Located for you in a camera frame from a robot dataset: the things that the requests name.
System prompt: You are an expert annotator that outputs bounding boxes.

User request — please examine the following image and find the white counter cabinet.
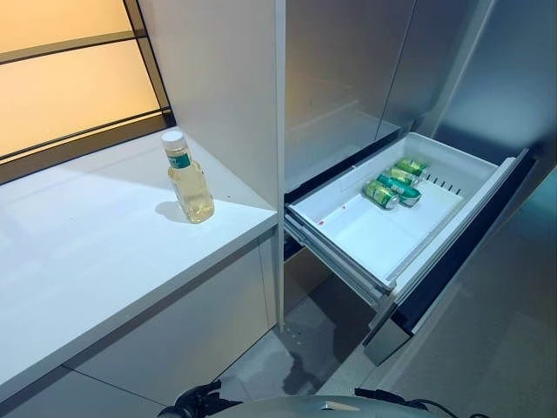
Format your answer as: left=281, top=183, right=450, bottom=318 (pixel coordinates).
left=0, top=127, right=279, bottom=418

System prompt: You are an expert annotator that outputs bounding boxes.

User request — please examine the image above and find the yellow drink bottle white cap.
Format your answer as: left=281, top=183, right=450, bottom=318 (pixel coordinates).
left=160, top=130, right=216, bottom=225

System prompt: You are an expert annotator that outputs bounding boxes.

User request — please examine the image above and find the light green drink can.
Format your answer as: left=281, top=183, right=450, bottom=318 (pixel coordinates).
left=363, top=179, right=400, bottom=210
left=389, top=166, right=421, bottom=188
left=394, top=157, right=430, bottom=178

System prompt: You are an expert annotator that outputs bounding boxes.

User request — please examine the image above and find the grey robot torso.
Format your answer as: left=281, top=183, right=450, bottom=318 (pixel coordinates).
left=234, top=394, right=375, bottom=418

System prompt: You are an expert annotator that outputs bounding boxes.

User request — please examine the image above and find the dark green drink can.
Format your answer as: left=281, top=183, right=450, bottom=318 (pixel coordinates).
left=376, top=172, right=422, bottom=207

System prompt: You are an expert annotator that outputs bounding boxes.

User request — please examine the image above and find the stainless steel fridge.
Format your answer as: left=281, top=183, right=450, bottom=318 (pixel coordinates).
left=282, top=0, right=557, bottom=336

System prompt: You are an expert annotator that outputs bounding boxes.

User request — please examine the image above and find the white fridge drawer steel front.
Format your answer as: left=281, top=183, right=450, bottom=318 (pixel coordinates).
left=285, top=132, right=539, bottom=367

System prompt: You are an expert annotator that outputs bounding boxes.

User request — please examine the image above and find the black framed lit window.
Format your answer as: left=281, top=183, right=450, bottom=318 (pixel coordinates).
left=0, top=0, right=175, bottom=186

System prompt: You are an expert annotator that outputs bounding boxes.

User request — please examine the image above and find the tall white cabinet panel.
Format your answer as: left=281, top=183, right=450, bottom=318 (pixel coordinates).
left=137, top=0, right=288, bottom=336

